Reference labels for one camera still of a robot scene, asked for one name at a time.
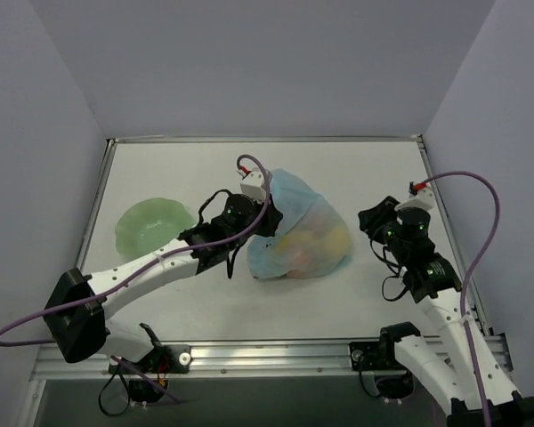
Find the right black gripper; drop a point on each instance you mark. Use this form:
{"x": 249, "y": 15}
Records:
{"x": 373, "y": 218}

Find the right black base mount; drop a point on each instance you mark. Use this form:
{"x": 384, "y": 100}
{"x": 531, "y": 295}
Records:
{"x": 380, "y": 376}

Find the blue translucent plastic bag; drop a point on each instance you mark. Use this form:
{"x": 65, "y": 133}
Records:
{"x": 306, "y": 216}

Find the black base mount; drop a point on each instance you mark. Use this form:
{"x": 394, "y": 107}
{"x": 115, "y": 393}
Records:
{"x": 147, "y": 382}
{"x": 380, "y": 376}

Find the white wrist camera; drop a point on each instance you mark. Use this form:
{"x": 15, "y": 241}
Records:
{"x": 420, "y": 196}
{"x": 252, "y": 185}

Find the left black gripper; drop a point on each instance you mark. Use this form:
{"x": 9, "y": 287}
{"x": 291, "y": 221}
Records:
{"x": 271, "y": 218}

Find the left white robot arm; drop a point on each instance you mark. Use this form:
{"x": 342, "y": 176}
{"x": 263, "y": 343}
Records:
{"x": 81, "y": 310}

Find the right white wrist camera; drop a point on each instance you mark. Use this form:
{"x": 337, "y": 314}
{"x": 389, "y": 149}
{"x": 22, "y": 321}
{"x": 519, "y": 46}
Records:
{"x": 420, "y": 196}

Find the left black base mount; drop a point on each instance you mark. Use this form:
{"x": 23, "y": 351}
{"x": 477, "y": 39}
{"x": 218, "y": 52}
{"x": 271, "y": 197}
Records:
{"x": 147, "y": 382}

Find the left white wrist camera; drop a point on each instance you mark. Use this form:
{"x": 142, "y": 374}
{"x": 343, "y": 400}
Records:
{"x": 252, "y": 185}

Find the green glass bowl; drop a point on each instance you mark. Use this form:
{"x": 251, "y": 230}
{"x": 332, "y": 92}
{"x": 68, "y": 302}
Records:
{"x": 149, "y": 225}

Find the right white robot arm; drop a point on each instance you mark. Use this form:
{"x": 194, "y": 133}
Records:
{"x": 470, "y": 387}

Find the yellow fake fruit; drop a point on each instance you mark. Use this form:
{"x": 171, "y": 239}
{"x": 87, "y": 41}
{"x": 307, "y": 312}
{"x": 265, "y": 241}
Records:
{"x": 336, "y": 243}

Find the aluminium front rail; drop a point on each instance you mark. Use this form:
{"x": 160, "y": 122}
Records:
{"x": 226, "y": 359}

